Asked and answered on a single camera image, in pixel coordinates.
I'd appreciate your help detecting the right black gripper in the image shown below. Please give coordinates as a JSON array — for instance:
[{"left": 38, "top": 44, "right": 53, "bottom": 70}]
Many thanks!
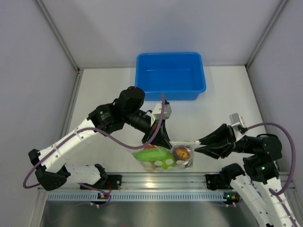
[{"left": 194, "top": 123, "right": 255, "bottom": 158}]

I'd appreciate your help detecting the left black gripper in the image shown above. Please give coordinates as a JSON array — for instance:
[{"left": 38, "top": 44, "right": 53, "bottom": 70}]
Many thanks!
[{"left": 123, "top": 110, "right": 171, "bottom": 149}]

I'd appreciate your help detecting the clear zip top bag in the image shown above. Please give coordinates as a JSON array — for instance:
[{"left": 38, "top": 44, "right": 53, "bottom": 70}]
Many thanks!
[{"left": 127, "top": 141, "right": 196, "bottom": 172}]

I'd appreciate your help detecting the light green fake lime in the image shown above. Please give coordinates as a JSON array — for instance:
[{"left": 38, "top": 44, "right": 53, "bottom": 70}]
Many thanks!
[{"left": 154, "top": 152, "right": 176, "bottom": 169}]

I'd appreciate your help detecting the dark purple fake plum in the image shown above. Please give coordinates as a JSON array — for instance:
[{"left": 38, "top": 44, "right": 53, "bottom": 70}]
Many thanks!
[{"left": 172, "top": 146, "right": 191, "bottom": 161}]

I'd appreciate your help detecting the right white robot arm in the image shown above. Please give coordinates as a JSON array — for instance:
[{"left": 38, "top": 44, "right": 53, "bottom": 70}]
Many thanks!
[{"left": 195, "top": 122, "right": 300, "bottom": 227}]

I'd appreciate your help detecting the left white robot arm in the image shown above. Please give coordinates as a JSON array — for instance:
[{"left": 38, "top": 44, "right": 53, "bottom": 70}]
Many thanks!
[{"left": 23, "top": 87, "right": 172, "bottom": 191}]

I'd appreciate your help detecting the blue plastic bin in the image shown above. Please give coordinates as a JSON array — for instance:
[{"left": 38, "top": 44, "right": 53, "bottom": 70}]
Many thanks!
[{"left": 135, "top": 52, "right": 206, "bottom": 101}]

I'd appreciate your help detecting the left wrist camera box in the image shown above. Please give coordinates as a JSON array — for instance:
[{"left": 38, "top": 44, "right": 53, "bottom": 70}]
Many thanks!
[{"left": 151, "top": 103, "right": 172, "bottom": 121}]

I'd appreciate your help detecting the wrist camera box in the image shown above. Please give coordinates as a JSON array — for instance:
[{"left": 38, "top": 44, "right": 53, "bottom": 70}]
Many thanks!
[
  {"left": 151, "top": 103, "right": 172, "bottom": 121},
  {"left": 229, "top": 113, "right": 247, "bottom": 134}
]

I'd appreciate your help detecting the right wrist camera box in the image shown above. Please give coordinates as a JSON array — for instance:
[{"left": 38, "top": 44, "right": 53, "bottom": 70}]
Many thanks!
[{"left": 229, "top": 113, "right": 247, "bottom": 134}]

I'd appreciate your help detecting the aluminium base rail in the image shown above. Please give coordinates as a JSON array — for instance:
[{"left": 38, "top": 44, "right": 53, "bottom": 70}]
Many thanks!
[{"left": 37, "top": 172, "right": 296, "bottom": 190}]

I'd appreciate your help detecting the white slotted cable duct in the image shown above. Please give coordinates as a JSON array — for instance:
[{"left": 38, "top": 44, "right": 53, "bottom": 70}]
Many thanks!
[{"left": 47, "top": 192, "right": 227, "bottom": 202}]

